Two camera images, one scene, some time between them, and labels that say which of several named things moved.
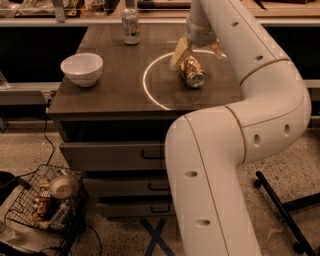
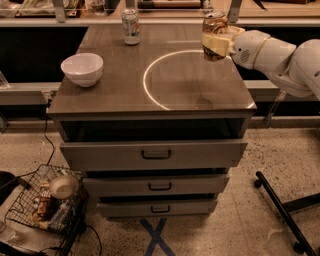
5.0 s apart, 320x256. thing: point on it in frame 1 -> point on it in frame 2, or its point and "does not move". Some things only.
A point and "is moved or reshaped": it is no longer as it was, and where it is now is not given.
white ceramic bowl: [83, 69] does not move
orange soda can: [193, 72] is moved or reshaped
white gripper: [202, 37] -> [247, 49]
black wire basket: [54, 200] does not move
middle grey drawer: [125, 187] does not move
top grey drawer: [115, 156] does not move
